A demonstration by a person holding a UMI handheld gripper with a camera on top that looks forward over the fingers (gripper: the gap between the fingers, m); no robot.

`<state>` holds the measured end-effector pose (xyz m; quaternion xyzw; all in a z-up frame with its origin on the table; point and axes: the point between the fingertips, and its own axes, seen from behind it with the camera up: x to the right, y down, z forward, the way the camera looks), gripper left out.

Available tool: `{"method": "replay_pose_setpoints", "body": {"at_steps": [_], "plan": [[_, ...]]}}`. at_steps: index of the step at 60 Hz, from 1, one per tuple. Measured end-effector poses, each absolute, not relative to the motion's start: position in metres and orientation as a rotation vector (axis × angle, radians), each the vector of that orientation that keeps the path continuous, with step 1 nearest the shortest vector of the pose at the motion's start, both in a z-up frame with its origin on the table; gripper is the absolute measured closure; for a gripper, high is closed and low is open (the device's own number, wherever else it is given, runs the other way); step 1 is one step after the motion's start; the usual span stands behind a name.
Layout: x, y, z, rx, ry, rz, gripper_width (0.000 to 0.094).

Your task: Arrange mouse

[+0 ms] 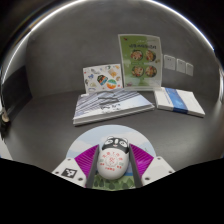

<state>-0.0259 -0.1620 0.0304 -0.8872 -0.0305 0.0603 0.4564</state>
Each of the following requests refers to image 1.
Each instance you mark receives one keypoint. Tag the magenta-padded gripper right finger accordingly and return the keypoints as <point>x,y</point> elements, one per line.
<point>156,170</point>

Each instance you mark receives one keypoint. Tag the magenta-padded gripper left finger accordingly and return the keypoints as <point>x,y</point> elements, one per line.
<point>68,171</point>

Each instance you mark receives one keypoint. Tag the white panda-face computer mouse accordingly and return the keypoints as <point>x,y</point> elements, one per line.
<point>112,161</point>

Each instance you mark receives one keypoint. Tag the round landscape-print mouse pad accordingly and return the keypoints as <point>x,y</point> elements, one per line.
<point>110,130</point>

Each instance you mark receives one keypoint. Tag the white book with blue band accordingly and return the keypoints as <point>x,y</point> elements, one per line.
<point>180,101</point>

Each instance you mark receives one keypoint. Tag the grey striped-cover book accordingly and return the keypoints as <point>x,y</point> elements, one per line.
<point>110,105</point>

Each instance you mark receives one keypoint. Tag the white sticker-print card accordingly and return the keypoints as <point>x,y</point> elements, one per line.
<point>102,78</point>

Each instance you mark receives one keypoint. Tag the green upright menu sign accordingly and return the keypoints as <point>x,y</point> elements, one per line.
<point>140,61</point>

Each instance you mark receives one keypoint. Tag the curved ceiling light strip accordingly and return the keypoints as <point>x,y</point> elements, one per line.
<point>33,25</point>

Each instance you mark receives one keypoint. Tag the white wall socket plate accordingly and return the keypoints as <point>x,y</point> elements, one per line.
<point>169,62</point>
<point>181,65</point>
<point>189,69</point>

